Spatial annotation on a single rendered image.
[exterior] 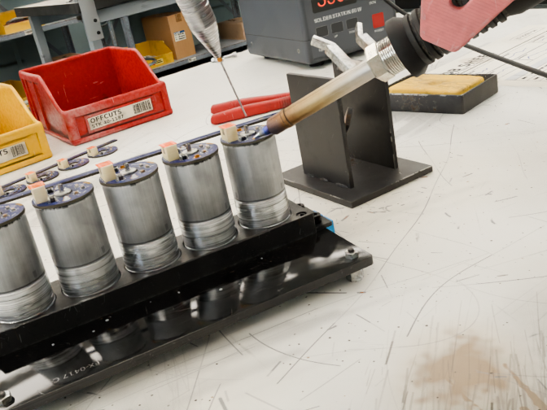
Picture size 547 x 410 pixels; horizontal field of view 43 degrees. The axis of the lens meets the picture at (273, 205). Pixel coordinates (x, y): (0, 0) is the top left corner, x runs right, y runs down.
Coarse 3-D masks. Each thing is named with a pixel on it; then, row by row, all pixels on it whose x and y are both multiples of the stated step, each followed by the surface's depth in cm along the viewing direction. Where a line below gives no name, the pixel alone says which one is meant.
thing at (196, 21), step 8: (176, 0) 26; (184, 0) 25; (192, 0) 25; (200, 0) 25; (184, 8) 26; (192, 8) 25; (200, 8) 26; (208, 8) 26; (184, 16) 26; (192, 16) 26; (200, 16) 26; (208, 16) 26; (192, 24) 26; (200, 24) 26; (208, 24) 26
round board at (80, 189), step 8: (64, 184) 29; (72, 184) 29; (80, 184) 29; (88, 184) 28; (48, 192) 28; (72, 192) 28; (80, 192) 28; (88, 192) 27; (32, 200) 28; (48, 200) 27; (56, 200) 27; (72, 200) 27; (40, 208) 27; (48, 208) 27
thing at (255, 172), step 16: (240, 128) 32; (256, 144) 30; (272, 144) 30; (240, 160) 30; (256, 160) 30; (272, 160) 30; (240, 176) 30; (256, 176) 30; (272, 176) 31; (240, 192) 31; (256, 192) 31; (272, 192) 31; (240, 208) 31; (256, 208) 31; (272, 208) 31; (288, 208) 32; (240, 224) 32; (256, 224) 31; (272, 224) 31
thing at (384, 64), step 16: (368, 48) 27; (384, 48) 26; (368, 64) 26; (384, 64) 26; (400, 64) 26; (336, 80) 28; (352, 80) 27; (368, 80) 27; (384, 80) 27; (304, 96) 28; (320, 96) 28; (336, 96) 28; (288, 112) 29; (304, 112) 28; (272, 128) 29; (288, 128) 29
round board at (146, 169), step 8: (136, 168) 29; (144, 168) 29; (152, 168) 29; (120, 176) 28; (128, 176) 28; (144, 176) 28; (104, 184) 28; (112, 184) 28; (120, 184) 28; (128, 184) 28
